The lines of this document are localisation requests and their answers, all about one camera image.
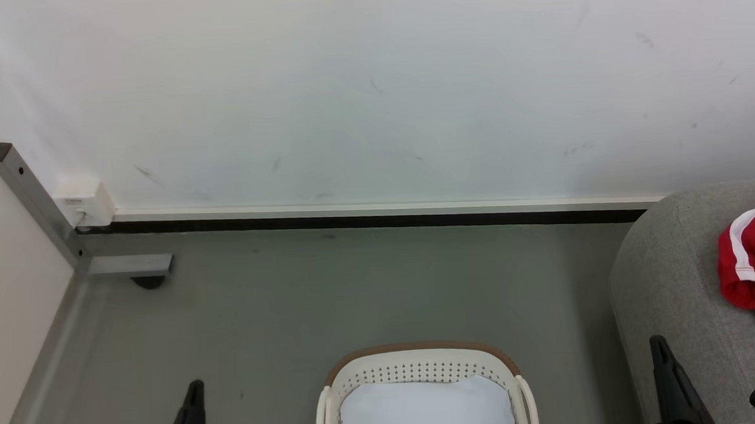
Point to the white and black baseboard strip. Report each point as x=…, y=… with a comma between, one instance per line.
x=378, y=215

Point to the black caster foot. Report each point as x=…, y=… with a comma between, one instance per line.
x=149, y=282

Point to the grey fabric sofa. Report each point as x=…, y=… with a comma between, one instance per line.
x=671, y=274

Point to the white laundry basket brown rim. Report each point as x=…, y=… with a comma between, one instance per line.
x=424, y=363

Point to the white partition panel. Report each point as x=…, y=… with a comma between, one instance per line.
x=7, y=289

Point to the white wall socket box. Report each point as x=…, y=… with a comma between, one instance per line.
x=85, y=200

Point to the light blue cloth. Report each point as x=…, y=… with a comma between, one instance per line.
x=427, y=413

